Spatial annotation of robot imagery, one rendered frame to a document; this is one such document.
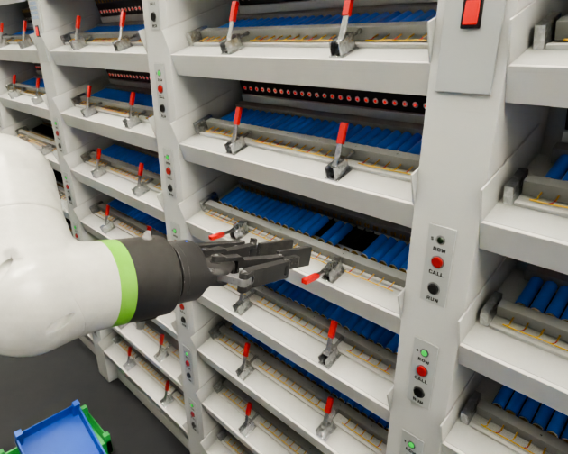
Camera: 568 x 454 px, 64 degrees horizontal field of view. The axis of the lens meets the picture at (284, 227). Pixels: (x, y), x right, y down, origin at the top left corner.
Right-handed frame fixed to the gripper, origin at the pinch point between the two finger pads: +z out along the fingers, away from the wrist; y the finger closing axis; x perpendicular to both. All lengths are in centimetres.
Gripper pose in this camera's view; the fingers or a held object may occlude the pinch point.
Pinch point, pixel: (284, 254)
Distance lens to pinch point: 67.5
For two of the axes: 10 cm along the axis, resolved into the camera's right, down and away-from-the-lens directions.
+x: 1.4, -9.6, -2.3
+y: 7.1, 2.7, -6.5
